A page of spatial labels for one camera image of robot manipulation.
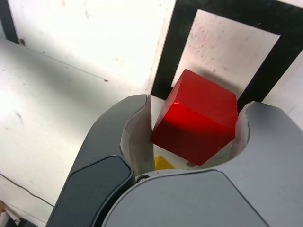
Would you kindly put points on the yellow cube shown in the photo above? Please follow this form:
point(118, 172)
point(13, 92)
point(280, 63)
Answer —
point(163, 164)

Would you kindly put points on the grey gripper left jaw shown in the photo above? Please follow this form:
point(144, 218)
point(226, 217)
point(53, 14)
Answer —
point(94, 165)

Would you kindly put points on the black tape square outline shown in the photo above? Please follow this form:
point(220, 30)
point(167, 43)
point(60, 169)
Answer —
point(165, 71)

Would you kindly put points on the black tape strip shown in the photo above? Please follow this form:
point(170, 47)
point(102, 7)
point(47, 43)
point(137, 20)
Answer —
point(8, 23)

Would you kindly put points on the red cube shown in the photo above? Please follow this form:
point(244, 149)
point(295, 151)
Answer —
point(196, 123)

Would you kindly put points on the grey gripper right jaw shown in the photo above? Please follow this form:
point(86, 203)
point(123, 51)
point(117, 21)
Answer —
point(236, 201)

